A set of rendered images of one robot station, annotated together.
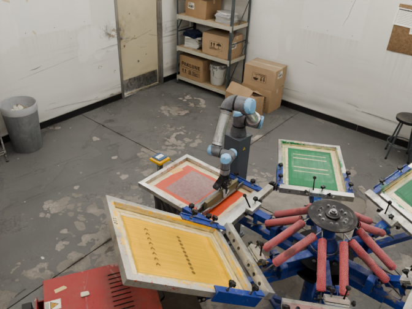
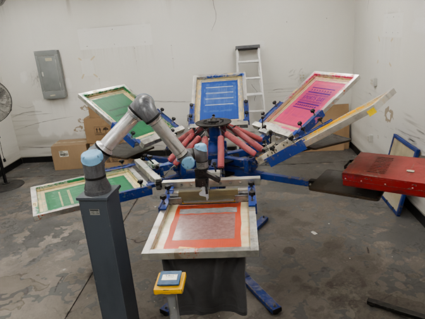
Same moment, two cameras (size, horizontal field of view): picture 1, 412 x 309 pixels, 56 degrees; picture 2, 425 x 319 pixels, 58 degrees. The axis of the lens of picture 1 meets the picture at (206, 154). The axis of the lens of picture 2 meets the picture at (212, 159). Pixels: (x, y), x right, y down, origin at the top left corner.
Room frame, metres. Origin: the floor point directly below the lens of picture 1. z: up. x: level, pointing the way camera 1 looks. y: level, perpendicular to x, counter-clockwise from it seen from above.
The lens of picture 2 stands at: (3.52, 1.81, 2.01)
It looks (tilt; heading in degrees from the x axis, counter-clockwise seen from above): 18 degrees down; 237
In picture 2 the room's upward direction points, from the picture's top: 5 degrees counter-clockwise
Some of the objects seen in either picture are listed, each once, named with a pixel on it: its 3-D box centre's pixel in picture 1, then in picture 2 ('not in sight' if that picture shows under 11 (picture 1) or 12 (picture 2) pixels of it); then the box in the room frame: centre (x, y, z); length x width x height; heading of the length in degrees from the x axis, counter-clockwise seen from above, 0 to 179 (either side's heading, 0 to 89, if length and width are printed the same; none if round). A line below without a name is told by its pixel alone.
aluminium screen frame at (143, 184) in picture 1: (199, 187); (205, 218); (2.47, 0.04, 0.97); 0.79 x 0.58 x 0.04; 52
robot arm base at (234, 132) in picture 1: (238, 129); (96, 183); (2.98, -0.27, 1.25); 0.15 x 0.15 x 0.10
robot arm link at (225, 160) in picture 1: (225, 162); (200, 152); (2.35, -0.15, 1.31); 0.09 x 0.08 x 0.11; 156
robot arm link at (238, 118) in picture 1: (240, 117); (93, 162); (2.97, -0.28, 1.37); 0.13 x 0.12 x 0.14; 66
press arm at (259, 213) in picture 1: (259, 215); not in sight; (2.12, -0.40, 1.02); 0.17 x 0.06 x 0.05; 52
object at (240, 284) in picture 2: not in sight; (205, 282); (2.65, 0.27, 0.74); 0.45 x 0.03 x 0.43; 142
